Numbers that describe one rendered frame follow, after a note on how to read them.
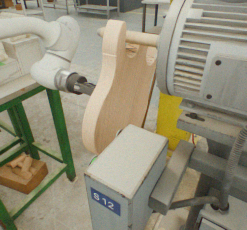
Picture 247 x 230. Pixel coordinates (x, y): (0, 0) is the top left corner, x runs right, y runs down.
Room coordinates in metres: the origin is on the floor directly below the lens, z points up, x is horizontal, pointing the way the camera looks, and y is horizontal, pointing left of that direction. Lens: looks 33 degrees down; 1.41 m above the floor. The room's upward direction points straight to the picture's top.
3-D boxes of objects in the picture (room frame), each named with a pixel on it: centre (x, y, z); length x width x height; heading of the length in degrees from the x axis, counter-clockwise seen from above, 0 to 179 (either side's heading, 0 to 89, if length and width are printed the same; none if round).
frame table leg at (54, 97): (1.05, 0.42, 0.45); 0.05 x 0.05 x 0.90; 59
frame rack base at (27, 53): (1.14, 0.62, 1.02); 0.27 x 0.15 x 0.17; 59
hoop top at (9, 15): (1.18, 0.60, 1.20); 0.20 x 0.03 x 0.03; 58
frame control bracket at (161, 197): (0.31, -0.11, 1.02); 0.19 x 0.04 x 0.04; 149
